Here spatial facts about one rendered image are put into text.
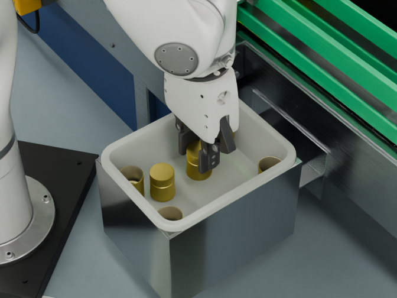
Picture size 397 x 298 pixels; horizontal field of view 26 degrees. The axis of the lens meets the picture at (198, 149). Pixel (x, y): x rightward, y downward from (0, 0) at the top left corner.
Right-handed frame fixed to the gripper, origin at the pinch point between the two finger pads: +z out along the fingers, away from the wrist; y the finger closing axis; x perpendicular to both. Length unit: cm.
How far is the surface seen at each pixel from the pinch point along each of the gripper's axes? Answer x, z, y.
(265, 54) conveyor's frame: -17.3, -2.7, 6.9
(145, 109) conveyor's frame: -7.8, 15.8, 24.5
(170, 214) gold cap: 7.0, 5.6, -3.0
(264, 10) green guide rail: -18.5, -8.7, 8.9
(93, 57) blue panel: -9.6, 18.0, 43.2
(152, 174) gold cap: 5.6, 3.9, 3.0
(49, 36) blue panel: -10, 24, 60
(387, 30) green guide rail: -26.0, -11.3, -6.6
